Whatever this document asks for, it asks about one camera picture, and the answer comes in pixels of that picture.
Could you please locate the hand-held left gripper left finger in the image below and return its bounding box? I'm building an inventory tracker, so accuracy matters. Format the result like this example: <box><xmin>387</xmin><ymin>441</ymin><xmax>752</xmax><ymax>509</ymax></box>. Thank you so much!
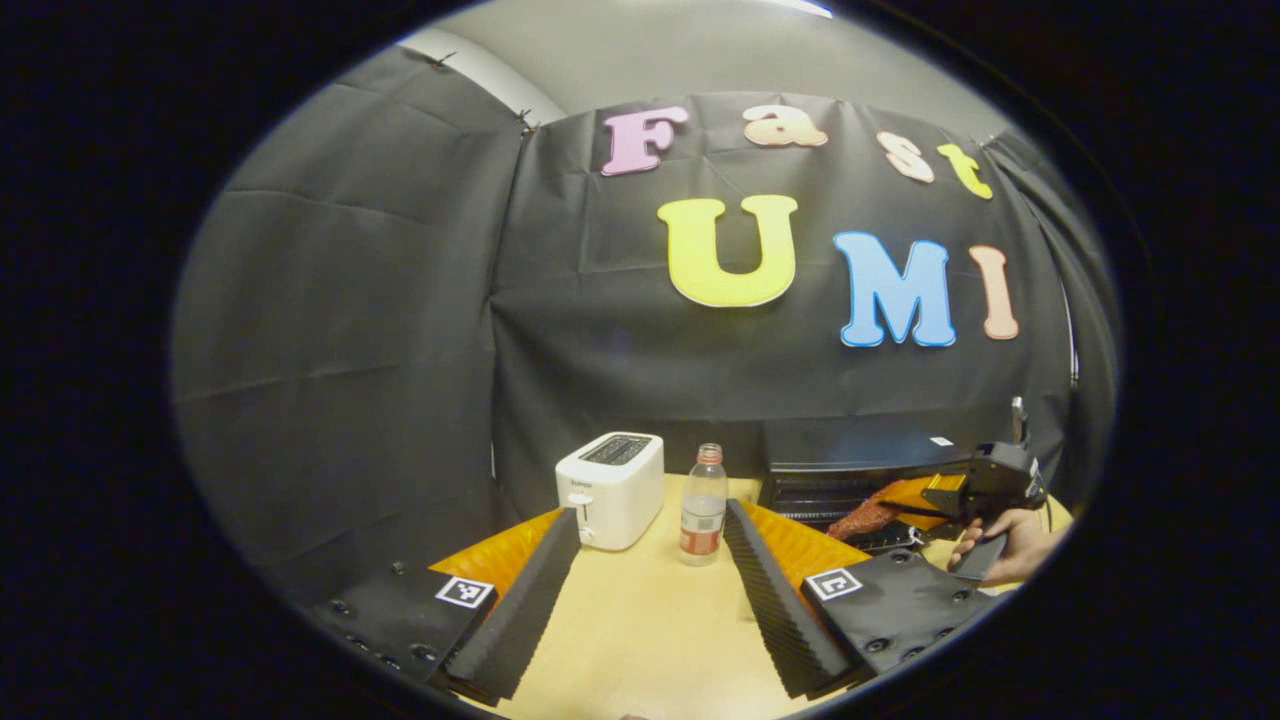
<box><xmin>310</xmin><ymin>508</ymin><xmax>583</xmax><ymax>703</ymax></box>

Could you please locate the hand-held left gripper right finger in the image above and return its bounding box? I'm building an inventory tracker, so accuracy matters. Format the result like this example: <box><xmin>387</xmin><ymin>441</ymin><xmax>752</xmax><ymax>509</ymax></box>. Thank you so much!
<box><xmin>722</xmin><ymin>498</ymin><xmax>1001</xmax><ymax>701</ymax></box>

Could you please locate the black backdrop cloth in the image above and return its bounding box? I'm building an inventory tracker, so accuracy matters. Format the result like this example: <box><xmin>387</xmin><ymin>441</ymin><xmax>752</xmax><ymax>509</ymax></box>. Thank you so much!
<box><xmin>170</xmin><ymin>45</ymin><xmax>1121</xmax><ymax>601</ymax></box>

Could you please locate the black electric oven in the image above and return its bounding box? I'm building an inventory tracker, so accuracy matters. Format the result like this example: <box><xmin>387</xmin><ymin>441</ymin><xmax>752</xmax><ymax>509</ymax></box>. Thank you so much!
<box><xmin>757</xmin><ymin>428</ymin><xmax>977</xmax><ymax>558</ymax></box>

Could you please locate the white toaster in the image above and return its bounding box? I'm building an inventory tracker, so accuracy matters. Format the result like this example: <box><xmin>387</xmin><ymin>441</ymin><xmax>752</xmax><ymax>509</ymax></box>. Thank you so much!
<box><xmin>555</xmin><ymin>431</ymin><xmax>666</xmax><ymax>553</ymax></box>

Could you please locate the brown meat strip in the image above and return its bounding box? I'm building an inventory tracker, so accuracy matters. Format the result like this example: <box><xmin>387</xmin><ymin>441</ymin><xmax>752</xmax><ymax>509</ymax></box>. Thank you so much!
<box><xmin>827</xmin><ymin>480</ymin><xmax>916</xmax><ymax>543</ymax></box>

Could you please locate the clear plastic water bottle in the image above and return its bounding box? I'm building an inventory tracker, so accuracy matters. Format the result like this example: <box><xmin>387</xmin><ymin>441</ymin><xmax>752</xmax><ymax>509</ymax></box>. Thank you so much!
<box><xmin>679</xmin><ymin>443</ymin><xmax>729</xmax><ymax>568</ymax></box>

